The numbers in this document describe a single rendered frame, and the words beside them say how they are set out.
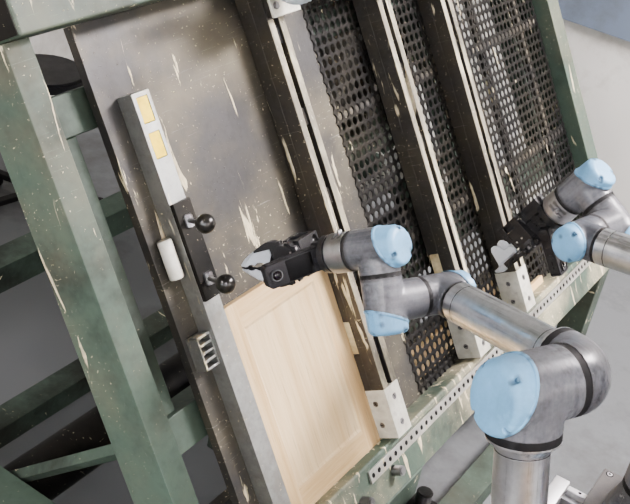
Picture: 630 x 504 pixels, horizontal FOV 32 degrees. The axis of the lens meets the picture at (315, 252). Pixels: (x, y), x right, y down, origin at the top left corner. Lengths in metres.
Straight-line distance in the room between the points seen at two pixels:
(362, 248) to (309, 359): 0.55
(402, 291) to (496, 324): 0.19
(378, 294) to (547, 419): 0.44
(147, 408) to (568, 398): 0.78
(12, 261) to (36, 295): 1.26
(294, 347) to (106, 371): 0.52
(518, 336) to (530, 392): 0.23
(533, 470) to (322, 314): 0.91
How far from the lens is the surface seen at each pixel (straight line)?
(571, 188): 2.36
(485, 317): 1.88
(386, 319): 1.93
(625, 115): 5.32
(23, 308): 4.43
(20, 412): 3.67
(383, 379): 2.55
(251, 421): 2.24
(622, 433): 4.45
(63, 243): 1.96
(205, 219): 2.01
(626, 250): 2.18
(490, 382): 1.64
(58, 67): 4.82
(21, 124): 1.94
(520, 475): 1.69
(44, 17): 1.92
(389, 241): 1.90
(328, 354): 2.48
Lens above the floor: 2.56
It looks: 31 degrees down
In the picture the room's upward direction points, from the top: 11 degrees clockwise
